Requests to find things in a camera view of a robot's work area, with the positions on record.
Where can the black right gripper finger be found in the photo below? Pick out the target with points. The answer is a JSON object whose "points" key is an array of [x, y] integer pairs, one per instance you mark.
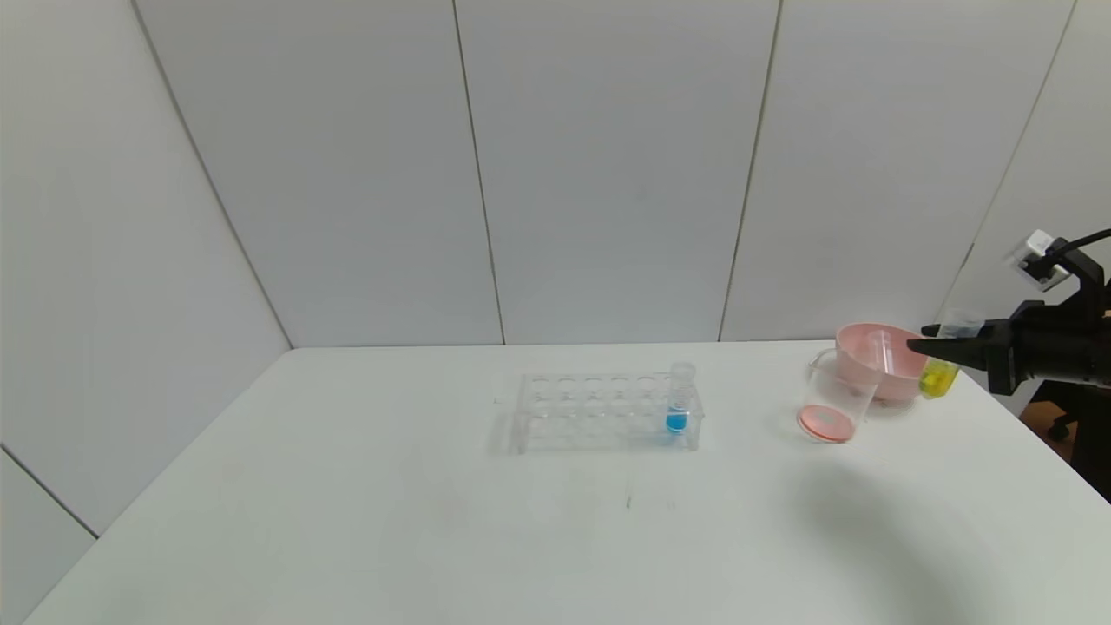
{"points": [[942, 331], [950, 351]]}

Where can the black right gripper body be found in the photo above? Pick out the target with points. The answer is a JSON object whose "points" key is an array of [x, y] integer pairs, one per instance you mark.
{"points": [[1001, 356]]}

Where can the yellow pigment test tube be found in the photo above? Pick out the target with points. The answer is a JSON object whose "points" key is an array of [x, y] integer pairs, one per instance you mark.
{"points": [[937, 379]]}

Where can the red pigment test tube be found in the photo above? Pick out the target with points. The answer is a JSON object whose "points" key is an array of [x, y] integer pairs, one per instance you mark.
{"points": [[887, 356]]}

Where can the clear glass beaker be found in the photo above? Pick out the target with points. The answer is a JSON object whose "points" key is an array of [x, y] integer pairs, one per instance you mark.
{"points": [[829, 421]]}

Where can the blue pigment test tube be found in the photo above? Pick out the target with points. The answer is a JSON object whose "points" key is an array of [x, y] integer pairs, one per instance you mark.
{"points": [[677, 422]]}

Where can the clear plastic test tube rack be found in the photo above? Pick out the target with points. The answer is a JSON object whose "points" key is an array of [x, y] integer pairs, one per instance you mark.
{"points": [[564, 412]]}

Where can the pink bowl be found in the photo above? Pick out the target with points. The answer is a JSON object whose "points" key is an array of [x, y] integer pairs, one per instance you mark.
{"points": [[868, 347]]}

